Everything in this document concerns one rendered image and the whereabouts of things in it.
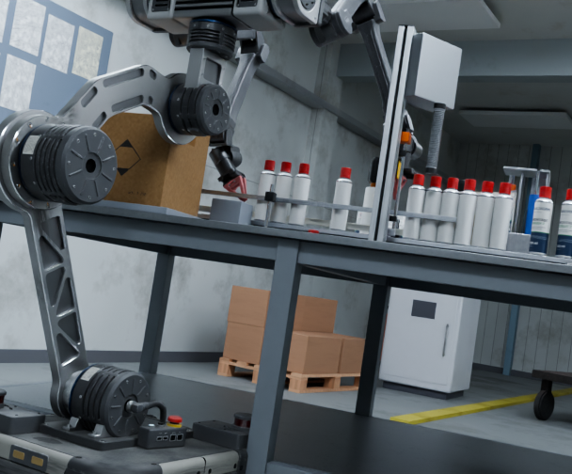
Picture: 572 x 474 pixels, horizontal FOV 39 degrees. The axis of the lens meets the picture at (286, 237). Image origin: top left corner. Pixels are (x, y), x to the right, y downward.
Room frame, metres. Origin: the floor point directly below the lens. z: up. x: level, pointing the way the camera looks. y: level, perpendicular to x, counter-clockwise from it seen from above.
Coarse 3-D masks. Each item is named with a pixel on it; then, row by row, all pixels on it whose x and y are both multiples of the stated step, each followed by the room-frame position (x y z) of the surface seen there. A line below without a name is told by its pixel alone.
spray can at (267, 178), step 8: (264, 168) 2.65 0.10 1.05; (272, 168) 2.64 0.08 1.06; (264, 176) 2.63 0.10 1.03; (272, 176) 2.63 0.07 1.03; (264, 184) 2.63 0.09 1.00; (264, 192) 2.63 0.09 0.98; (264, 200) 2.63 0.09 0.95; (256, 208) 2.64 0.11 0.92; (264, 208) 2.63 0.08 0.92; (256, 216) 2.64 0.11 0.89; (264, 216) 2.63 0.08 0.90
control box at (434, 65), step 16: (416, 48) 2.34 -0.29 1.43; (432, 48) 2.35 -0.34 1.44; (448, 48) 2.39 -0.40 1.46; (416, 64) 2.33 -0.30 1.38; (432, 64) 2.35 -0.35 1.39; (448, 64) 2.39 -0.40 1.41; (416, 80) 2.33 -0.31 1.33; (432, 80) 2.36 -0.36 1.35; (448, 80) 2.40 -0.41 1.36; (416, 96) 2.33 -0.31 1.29; (432, 96) 2.36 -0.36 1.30; (448, 96) 2.40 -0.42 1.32
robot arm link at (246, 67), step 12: (264, 48) 2.82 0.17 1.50; (240, 60) 2.82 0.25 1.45; (252, 60) 2.81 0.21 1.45; (264, 60) 2.83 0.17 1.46; (240, 72) 2.79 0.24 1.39; (252, 72) 2.82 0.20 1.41; (240, 84) 2.76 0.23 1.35; (228, 96) 2.75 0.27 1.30; (240, 96) 2.76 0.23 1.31; (240, 108) 2.77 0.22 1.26
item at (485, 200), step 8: (488, 184) 2.41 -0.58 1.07; (488, 192) 2.41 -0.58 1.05; (480, 200) 2.41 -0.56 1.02; (488, 200) 2.40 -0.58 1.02; (480, 208) 2.41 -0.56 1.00; (488, 208) 2.40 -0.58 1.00; (480, 216) 2.41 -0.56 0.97; (488, 216) 2.40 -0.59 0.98; (480, 224) 2.40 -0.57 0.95; (488, 224) 2.40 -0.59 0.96; (472, 232) 2.43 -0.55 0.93; (480, 232) 2.40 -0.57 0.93; (488, 232) 2.41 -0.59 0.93; (472, 240) 2.42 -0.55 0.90; (480, 240) 2.40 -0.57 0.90; (488, 240) 2.41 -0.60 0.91
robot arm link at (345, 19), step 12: (348, 0) 2.41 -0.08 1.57; (360, 0) 2.52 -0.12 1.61; (372, 0) 2.59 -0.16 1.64; (336, 12) 2.23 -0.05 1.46; (348, 12) 2.30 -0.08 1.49; (360, 12) 2.58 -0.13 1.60; (372, 12) 2.57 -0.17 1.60; (336, 24) 2.23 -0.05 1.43; (348, 24) 2.27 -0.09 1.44; (312, 36) 2.27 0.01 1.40
